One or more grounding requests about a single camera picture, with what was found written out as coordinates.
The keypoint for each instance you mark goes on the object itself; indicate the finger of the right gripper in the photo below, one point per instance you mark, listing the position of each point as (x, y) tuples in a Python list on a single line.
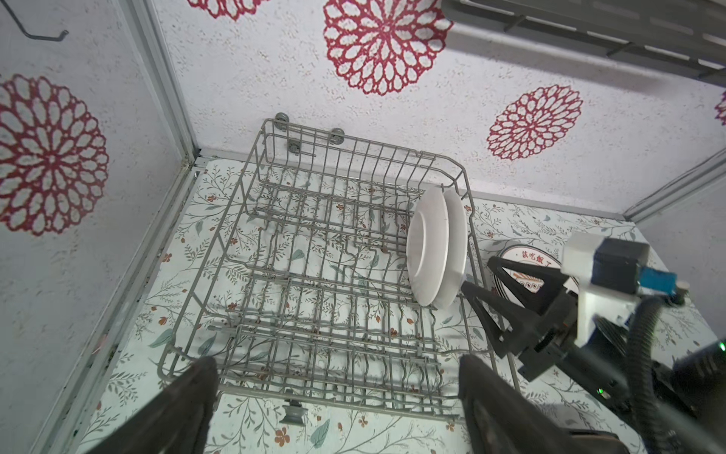
[(506, 273), (510, 328)]

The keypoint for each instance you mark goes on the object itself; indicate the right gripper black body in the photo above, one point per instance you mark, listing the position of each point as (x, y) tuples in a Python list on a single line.
[(560, 331)]

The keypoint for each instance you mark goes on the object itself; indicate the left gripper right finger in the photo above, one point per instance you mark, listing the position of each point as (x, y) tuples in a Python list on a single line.
[(500, 420)]

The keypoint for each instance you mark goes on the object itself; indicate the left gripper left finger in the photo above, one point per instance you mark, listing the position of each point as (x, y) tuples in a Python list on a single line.
[(177, 420)]

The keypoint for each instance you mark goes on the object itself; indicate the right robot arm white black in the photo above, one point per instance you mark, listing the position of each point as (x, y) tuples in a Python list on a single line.
[(597, 324)]

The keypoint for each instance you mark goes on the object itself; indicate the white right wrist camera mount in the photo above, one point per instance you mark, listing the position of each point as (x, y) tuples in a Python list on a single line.
[(613, 275)]

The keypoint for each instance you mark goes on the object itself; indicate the grey wire dish rack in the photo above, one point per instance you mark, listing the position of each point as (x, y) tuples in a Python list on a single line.
[(300, 289)]

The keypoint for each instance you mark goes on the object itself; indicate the grey slotted wall shelf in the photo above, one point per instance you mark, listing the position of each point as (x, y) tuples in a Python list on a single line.
[(682, 38)]

